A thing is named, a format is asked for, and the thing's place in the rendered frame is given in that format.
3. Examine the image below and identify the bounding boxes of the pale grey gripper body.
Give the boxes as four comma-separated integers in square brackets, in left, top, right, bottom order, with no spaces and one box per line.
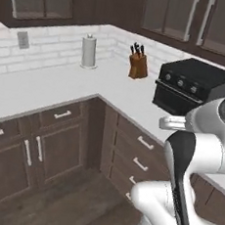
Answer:
[158,113,188,133]

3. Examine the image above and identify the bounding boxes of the dark wood drawer front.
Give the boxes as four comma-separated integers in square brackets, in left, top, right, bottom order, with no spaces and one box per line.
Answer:
[112,114,168,161]
[0,116,23,152]
[107,164,146,201]
[36,97,86,133]
[110,139,174,187]

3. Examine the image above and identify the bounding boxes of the black toaster oven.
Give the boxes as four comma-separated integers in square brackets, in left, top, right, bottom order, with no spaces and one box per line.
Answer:
[150,53,225,121]

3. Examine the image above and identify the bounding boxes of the brown wooden knife block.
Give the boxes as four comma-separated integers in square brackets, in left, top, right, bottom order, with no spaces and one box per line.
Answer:
[126,52,151,82]

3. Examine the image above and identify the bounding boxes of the dark wood cupboard door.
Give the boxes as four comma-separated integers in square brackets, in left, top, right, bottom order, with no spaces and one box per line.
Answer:
[31,117,91,187]
[0,134,40,217]
[185,172,225,225]

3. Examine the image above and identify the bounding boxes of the white paper towel roll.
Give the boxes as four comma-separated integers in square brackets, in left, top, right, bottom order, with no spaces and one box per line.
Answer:
[78,31,102,70]

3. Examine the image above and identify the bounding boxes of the white cupboard door handle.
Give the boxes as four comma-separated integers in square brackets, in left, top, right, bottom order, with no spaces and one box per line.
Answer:
[21,139,36,167]
[32,135,47,163]

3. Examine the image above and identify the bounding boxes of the grey wall outlet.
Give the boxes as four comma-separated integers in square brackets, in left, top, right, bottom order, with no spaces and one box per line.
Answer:
[15,30,32,52]

